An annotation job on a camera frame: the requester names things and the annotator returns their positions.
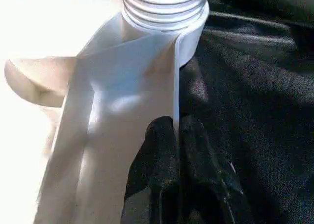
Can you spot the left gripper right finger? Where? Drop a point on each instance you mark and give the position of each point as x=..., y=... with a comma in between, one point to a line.
x=203, y=182

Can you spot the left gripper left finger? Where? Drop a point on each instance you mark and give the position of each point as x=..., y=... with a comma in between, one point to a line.
x=152, y=175

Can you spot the white plastic table leg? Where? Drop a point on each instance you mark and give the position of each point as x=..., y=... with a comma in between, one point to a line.
x=164, y=8

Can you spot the white plastic table top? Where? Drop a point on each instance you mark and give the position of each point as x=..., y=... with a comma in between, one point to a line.
x=110, y=99

